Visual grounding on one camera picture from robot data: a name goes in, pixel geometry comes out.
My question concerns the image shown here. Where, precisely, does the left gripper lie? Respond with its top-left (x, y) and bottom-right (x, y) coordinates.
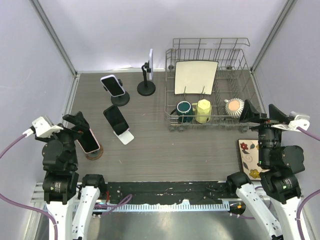
top-left (36, 110), bottom-right (89, 167)

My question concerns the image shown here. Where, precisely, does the black gooseneck phone stand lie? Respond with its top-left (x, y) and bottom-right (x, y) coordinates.
top-left (137, 62), bottom-right (156, 97)

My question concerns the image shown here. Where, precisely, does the white cable duct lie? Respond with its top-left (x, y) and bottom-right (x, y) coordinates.
top-left (42, 202), bottom-right (231, 213)

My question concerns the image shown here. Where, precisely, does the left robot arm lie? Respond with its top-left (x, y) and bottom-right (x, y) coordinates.
top-left (42, 111), bottom-right (107, 240)

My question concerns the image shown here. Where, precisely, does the black case phone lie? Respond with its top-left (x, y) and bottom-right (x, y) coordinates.
top-left (103, 105), bottom-right (129, 136)

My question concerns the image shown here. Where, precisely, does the yellow mug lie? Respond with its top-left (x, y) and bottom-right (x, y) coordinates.
top-left (191, 99), bottom-right (212, 124)

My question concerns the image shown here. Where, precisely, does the pink case phone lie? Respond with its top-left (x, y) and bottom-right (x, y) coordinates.
top-left (76, 129), bottom-right (101, 154)

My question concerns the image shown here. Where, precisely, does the metal dish rack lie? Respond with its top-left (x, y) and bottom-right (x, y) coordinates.
top-left (164, 37), bottom-right (262, 133)

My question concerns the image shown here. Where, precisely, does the white phone stand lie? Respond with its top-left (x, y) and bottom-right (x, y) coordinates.
top-left (113, 128), bottom-right (134, 145)

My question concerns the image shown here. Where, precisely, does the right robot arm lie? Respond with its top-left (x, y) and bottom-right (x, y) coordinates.
top-left (225, 99), bottom-right (320, 240)

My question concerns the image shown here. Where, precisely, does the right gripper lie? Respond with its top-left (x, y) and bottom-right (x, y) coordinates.
top-left (238, 98), bottom-right (290, 165)

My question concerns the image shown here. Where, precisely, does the white square plate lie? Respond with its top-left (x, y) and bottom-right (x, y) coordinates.
top-left (174, 60), bottom-right (219, 95)

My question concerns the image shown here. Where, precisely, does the floral square plate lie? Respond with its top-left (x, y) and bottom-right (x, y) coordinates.
top-left (237, 139), bottom-right (266, 181)

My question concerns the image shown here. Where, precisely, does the wooden round phone stand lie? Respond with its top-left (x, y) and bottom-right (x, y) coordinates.
top-left (85, 145), bottom-right (104, 161)

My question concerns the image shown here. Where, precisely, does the black round phone stand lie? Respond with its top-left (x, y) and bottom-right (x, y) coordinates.
top-left (110, 79), bottom-right (130, 107)

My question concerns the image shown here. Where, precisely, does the green mug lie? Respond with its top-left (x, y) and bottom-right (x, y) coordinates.
top-left (170, 100), bottom-right (195, 123)

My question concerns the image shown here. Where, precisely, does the upright lavender phone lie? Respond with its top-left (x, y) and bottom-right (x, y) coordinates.
top-left (148, 48), bottom-right (154, 81)

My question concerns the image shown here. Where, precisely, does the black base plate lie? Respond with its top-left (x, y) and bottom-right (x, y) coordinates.
top-left (98, 181), bottom-right (238, 205)

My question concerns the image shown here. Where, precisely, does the lavender case phone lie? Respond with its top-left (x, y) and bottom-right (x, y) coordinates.
top-left (100, 74), bottom-right (125, 97)

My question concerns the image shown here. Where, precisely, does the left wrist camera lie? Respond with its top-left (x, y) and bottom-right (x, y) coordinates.
top-left (22, 116), bottom-right (64, 138)

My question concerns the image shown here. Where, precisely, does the white ribbed cup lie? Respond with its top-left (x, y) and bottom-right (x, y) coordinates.
top-left (224, 98), bottom-right (245, 119)

